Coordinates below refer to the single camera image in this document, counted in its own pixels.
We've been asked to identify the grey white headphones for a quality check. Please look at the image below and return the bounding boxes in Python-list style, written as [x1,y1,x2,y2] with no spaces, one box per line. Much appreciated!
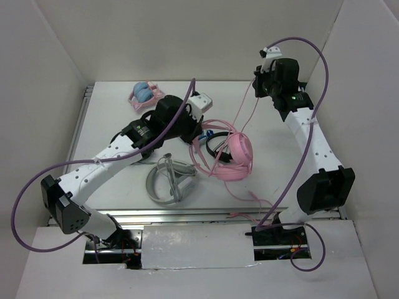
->
[145,153,198,205]

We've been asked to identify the large pink headphones with cable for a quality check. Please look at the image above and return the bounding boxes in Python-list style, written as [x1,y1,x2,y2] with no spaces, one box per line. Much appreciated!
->
[189,74,278,230]

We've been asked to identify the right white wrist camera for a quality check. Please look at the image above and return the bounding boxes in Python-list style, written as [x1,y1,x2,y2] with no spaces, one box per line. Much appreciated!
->
[259,46,282,73]

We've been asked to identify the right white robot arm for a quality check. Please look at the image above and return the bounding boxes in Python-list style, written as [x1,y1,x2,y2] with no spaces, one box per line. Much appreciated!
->
[250,58,355,246]

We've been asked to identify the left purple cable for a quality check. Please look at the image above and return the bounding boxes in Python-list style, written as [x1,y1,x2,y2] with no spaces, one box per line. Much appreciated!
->
[12,77,197,253]

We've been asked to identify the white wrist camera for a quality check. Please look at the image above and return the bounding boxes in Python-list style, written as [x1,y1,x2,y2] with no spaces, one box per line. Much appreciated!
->
[259,46,282,73]
[187,93,213,121]

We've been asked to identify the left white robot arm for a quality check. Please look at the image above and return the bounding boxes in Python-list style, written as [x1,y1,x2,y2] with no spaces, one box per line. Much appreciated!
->
[41,93,213,249]

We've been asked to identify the purple cable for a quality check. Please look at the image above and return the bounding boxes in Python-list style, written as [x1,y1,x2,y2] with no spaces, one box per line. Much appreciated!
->
[256,37,330,274]
[12,77,197,253]

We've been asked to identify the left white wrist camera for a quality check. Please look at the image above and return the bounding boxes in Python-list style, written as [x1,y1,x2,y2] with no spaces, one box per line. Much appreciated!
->
[187,93,213,121]

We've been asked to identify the pink blue cat-ear headphones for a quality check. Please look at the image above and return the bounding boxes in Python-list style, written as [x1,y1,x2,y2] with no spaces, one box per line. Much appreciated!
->
[128,81,166,112]

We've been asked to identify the white tape sheet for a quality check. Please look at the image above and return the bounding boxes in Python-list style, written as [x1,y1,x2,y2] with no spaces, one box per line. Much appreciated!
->
[141,224,256,270]

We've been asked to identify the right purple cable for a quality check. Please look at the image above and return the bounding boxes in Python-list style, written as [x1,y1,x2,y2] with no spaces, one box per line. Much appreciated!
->
[256,37,330,274]

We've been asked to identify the black gaming headset with mic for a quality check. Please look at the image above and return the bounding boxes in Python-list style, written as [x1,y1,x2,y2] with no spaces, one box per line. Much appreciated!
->
[106,130,154,165]

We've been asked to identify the aluminium rail frame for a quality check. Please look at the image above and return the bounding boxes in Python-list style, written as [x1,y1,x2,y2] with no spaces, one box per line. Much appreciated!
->
[46,81,349,268]

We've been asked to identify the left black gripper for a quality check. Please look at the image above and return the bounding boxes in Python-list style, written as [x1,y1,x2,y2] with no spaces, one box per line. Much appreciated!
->
[163,106,203,145]

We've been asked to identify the teal white headphones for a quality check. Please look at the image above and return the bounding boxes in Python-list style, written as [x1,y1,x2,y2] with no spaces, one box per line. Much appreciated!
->
[198,129,214,142]

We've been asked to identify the black on-ear headphones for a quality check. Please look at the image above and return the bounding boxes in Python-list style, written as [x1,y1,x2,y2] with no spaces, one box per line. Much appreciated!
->
[205,131,233,163]

